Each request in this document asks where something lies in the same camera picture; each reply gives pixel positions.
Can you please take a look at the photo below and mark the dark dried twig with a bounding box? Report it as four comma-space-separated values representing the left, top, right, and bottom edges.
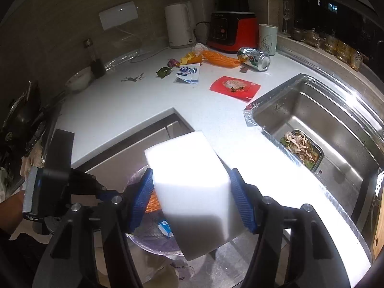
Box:
121, 72, 144, 83

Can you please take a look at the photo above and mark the metal food container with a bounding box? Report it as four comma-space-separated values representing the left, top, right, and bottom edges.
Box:
280, 130, 324, 173

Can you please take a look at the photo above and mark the white ceramic bowl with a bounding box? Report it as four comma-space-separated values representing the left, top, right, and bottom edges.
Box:
65, 67, 92, 92

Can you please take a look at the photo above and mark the orange net packet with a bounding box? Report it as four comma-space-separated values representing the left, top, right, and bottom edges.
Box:
202, 50, 242, 69
145, 192, 161, 214

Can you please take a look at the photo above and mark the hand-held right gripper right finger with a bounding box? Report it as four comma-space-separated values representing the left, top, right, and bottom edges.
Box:
230, 168, 352, 288

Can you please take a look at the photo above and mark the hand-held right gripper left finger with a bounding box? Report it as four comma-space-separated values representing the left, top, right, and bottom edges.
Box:
32, 168, 154, 288

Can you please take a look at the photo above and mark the black power cable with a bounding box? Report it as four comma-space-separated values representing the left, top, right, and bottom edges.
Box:
193, 21, 212, 44

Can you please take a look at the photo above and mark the white foam block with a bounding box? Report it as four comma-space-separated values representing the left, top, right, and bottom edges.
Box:
144, 130, 249, 261

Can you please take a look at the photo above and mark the clear plastic wrap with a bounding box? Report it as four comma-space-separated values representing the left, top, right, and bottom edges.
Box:
103, 33, 168, 69

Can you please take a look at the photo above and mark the white mug with plant print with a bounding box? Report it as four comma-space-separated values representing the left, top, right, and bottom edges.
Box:
258, 24, 278, 56

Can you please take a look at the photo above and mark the wooden cutting board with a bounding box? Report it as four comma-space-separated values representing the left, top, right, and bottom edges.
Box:
370, 168, 384, 258

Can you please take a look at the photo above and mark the small blue white box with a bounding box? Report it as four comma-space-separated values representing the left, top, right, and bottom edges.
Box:
158, 220, 174, 237

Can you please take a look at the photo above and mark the amber drinking glass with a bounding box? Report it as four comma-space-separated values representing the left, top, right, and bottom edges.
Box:
349, 51, 364, 72
324, 34, 338, 55
336, 40, 352, 63

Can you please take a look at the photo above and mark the dark wok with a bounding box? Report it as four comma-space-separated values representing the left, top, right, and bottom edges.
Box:
0, 81, 42, 162

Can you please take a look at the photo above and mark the red food packet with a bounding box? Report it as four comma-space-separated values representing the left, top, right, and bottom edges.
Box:
209, 76, 261, 102

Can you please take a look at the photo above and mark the crushed green soda can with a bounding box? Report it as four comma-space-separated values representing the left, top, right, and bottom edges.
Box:
237, 47, 271, 72

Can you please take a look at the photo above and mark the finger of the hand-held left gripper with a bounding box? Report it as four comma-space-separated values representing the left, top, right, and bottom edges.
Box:
85, 172, 126, 204

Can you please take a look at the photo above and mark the blue white flat packet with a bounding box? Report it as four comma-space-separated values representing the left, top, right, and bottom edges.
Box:
174, 63, 201, 85

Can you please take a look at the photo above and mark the white electric kettle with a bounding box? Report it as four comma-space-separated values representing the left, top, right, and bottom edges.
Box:
164, 1, 197, 49

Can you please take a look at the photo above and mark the clear wine glass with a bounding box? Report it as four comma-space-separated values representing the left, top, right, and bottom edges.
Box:
282, 1, 291, 35

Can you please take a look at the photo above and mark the glass bottle with dark liquid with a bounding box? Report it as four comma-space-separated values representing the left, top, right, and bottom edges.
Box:
83, 38, 106, 78

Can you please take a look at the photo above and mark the stainless steel sink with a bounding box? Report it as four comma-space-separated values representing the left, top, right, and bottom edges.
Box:
244, 73, 384, 255

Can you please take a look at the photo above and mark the clear glass teapot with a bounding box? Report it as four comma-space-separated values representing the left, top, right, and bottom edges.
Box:
304, 28, 321, 47

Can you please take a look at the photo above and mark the red black blender base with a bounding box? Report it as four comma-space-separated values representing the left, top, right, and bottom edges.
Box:
207, 0, 259, 54

